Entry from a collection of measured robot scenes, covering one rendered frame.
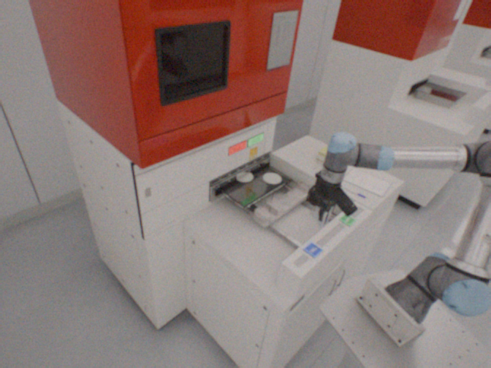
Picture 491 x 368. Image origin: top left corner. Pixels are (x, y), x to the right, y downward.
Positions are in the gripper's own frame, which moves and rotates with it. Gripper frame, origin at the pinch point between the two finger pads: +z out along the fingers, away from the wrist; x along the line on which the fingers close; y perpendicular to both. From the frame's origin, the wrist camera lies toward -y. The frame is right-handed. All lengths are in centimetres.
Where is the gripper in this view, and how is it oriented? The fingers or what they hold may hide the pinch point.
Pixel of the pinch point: (323, 224)
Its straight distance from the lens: 121.7
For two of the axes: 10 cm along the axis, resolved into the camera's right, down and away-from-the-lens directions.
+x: -7.1, 3.8, -6.0
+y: -7.0, -4.7, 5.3
